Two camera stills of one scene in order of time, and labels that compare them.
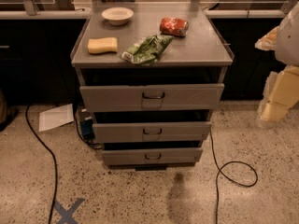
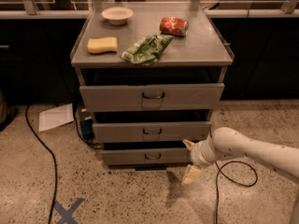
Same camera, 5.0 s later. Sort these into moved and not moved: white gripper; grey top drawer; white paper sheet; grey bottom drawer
Moved: white gripper
Not moved: grey top drawer; grey bottom drawer; white paper sheet
